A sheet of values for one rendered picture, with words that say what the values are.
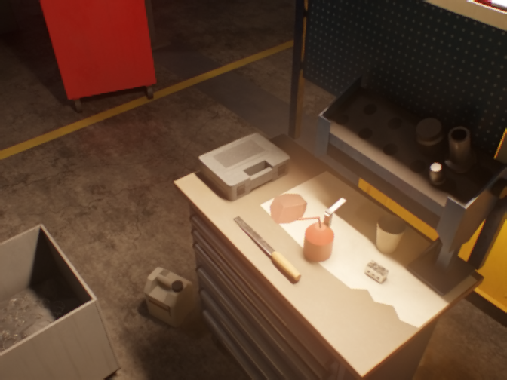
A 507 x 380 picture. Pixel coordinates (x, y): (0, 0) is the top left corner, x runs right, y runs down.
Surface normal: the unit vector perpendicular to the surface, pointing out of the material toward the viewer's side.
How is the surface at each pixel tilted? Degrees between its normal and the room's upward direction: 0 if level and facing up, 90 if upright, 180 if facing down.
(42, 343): 90
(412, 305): 0
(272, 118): 0
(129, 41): 90
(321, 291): 0
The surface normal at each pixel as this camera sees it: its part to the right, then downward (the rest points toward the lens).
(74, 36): 0.36, 0.61
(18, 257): 0.64, 0.50
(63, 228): 0.00, -0.75
